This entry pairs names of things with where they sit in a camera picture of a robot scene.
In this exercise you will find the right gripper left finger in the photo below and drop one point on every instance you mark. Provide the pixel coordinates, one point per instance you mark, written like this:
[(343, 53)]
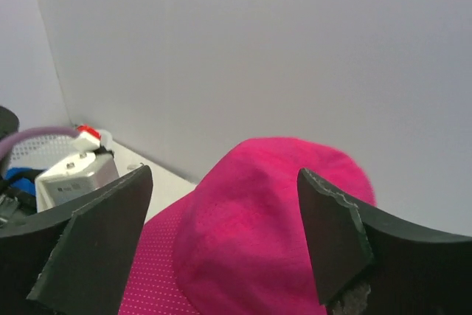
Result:
[(75, 258)]

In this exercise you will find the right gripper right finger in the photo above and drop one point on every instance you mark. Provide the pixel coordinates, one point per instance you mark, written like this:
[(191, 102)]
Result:
[(367, 261)]

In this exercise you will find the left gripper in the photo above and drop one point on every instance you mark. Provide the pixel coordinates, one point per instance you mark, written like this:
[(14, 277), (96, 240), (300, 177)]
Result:
[(15, 203)]

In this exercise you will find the pink cap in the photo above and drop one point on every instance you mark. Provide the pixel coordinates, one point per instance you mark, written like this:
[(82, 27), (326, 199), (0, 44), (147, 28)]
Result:
[(236, 244)]

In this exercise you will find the white plastic basket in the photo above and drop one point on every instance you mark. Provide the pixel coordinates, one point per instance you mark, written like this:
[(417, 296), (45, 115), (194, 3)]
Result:
[(41, 152)]

